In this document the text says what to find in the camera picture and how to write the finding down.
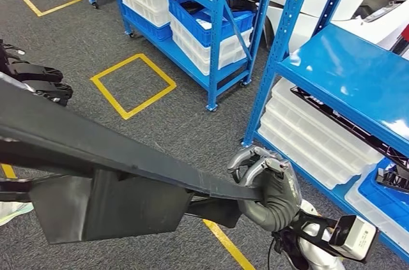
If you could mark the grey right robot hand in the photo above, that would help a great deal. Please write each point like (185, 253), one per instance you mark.
(280, 200)

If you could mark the black plastic panel part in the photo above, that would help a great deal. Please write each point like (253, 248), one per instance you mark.
(112, 204)

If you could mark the long black trim part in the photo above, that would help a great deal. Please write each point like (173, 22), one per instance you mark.
(351, 130)

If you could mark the black finned plastic part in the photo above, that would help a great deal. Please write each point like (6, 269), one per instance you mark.
(393, 179)

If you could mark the white plastic tray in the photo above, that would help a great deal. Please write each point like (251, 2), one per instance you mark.
(303, 116)
(303, 162)
(303, 139)
(303, 150)

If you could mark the yellow floor tape square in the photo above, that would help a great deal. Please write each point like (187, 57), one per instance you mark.
(230, 245)

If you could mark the blue plastic bin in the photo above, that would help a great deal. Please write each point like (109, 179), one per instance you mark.
(191, 27)
(147, 27)
(383, 200)

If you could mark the white car body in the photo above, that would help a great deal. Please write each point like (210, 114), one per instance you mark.
(357, 6)

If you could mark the black plastic parts pile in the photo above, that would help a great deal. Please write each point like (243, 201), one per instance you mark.
(191, 6)

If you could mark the black ribbed plastic bracket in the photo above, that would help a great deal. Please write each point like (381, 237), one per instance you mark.
(54, 90)
(35, 74)

